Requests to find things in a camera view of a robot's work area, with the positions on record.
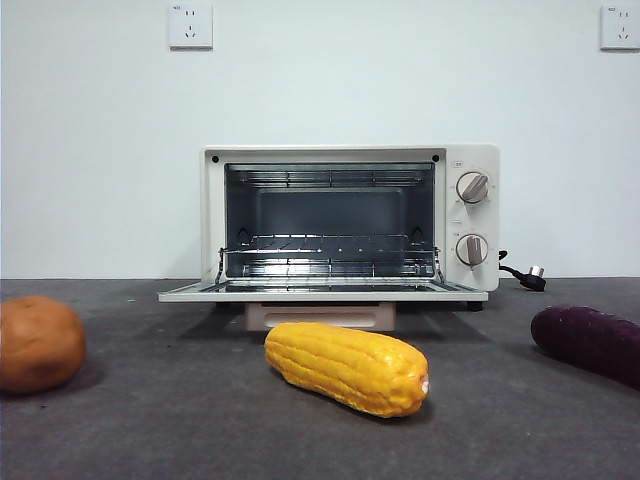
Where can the purple eggplant with green stem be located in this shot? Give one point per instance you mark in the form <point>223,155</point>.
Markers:
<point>585,337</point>

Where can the beige oven knob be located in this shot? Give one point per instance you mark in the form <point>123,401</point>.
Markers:
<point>472,249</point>
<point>474,187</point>

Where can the white Toshiba toaster oven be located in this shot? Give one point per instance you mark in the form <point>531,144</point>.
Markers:
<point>480,155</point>

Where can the yellow corn cob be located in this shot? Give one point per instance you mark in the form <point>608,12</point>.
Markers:
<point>345,367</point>

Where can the brown potato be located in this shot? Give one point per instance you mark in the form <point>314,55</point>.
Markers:
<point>40,345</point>

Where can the white wall socket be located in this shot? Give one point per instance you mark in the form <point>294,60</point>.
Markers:
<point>191,25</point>
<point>621,27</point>

